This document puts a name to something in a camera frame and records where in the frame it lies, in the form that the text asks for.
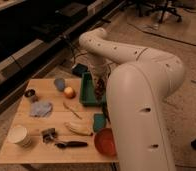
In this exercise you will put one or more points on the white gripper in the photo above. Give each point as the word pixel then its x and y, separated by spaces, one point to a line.
pixel 99 68

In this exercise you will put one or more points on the dark grape bunch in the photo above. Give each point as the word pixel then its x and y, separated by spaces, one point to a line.
pixel 99 89

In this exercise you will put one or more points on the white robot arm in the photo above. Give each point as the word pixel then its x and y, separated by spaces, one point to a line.
pixel 134 92

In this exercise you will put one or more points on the green plastic tray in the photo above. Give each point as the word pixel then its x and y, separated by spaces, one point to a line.
pixel 87 96

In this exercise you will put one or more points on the dark power adapter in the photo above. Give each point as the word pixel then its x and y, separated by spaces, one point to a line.
pixel 79 69

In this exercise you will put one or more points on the orange apple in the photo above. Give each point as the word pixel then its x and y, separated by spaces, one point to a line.
pixel 69 92

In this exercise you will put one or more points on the blue grey stone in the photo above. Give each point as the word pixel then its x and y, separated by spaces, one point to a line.
pixel 59 84

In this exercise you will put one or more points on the teal sponge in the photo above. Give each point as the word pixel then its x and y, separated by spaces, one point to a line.
pixel 99 122

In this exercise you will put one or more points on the wooden stick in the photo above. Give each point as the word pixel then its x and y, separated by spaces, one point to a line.
pixel 71 110

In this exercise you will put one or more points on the yellow banana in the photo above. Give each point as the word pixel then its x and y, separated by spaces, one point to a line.
pixel 78 129

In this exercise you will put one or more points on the black box on shelf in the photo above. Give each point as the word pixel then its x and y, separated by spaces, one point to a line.
pixel 73 12

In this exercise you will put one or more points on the orange bowl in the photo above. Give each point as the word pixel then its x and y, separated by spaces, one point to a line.
pixel 104 142

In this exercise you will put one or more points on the small metal can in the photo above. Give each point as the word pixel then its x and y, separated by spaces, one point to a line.
pixel 30 94

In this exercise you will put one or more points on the blue cloth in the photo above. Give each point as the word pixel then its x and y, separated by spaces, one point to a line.
pixel 40 109

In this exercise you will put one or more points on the metal binder clip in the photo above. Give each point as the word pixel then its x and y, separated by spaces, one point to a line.
pixel 48 135

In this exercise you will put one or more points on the black office chair base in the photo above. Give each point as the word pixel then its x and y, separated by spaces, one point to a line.
pixel 164 7

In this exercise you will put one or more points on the white paper cup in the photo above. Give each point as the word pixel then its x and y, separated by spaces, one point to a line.
pixel 18 135

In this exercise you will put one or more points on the black handled tool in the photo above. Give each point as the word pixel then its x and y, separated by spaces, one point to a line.
pixel 71 144

